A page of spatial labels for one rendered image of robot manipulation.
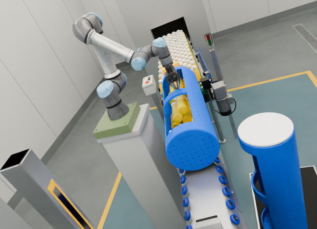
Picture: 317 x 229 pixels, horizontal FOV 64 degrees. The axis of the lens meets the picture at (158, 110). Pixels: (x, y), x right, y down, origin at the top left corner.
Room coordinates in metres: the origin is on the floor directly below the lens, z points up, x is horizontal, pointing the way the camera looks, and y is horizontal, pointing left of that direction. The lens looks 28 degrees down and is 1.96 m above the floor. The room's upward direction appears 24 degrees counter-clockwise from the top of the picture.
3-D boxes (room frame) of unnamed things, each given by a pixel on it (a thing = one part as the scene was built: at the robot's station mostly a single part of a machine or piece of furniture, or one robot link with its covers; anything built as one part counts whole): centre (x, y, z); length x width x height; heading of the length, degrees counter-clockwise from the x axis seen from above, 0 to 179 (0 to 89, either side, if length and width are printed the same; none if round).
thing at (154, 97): (2.20, -0.02, 0.50); 0.04 x 0.04 x 1.00; 78
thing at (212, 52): (2.24, -0.69, 0.55); 0.04 x 0.04 x 1.10; 78
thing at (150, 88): (2.20, -0.02, 1.05); 0.20 x 0.10 x 0.10; 168
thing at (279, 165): (1.03, -0.48, 0.59); 0.28 x 0.28 x 0.88
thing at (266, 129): (1.03, -0.48, 1.03); 0.28 x 0.28 x 0.01
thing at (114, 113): (1.56, 0.26, 1.26); 0.15 x 0.15 x 0.10
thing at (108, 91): (1.57, 0.25, 1.38); 0.13 x 0.12 x 0.14; 151
